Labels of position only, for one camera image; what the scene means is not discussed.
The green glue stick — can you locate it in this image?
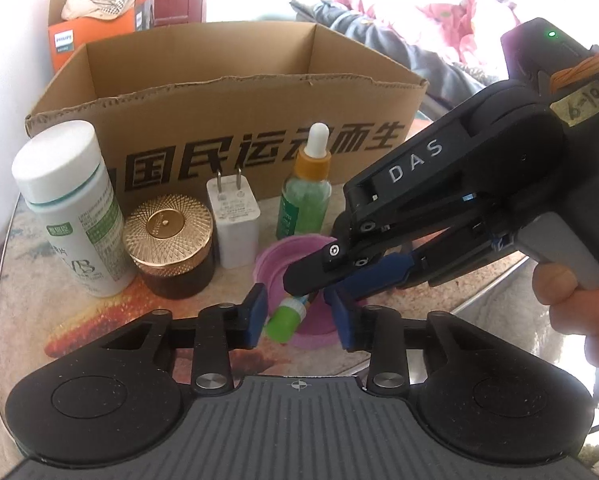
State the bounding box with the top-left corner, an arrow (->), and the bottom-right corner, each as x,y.
265,296 -> 309,344

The green dropper bottle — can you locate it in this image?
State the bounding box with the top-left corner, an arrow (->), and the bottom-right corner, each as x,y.
276,122 -> 332,240

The white USB wall charger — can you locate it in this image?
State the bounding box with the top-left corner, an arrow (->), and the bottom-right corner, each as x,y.
206,169 -> 260,269

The person's right hand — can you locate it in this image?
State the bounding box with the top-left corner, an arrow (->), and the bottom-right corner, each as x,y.
533,263 -> 599,367

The purple plastic lid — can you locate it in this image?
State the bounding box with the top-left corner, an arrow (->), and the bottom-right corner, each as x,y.
254,233 -> 368,351

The gold lid brown jar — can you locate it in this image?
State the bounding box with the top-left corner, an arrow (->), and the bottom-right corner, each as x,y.
123,194 -> 215,300

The pink blanket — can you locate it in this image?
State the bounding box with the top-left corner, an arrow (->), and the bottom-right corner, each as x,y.
334,0 -> 521,73

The white vitamin bottle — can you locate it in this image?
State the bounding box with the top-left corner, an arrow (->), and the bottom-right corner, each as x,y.
11,120 -> 136,297

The large open cardboard box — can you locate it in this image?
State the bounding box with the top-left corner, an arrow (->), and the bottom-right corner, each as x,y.
25,22 -> 427,211

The orange Philips box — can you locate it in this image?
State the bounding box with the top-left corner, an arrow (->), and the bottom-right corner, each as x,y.
48,0 -> 155,70

